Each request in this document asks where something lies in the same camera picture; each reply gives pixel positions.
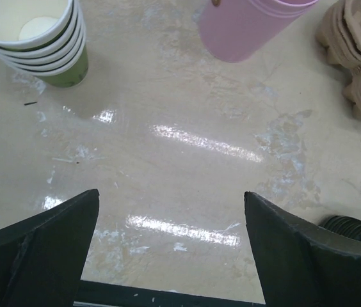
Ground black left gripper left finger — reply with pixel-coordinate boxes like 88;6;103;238
0;189;99;306

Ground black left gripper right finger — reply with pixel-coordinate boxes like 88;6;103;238
244;192;361;306

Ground stack of black cup lids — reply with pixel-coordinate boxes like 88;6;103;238
318;216;361;242

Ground pink cylindrical container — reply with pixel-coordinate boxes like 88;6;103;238
198;0;317;63

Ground black table front rail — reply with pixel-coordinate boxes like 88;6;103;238
73;280;261;307

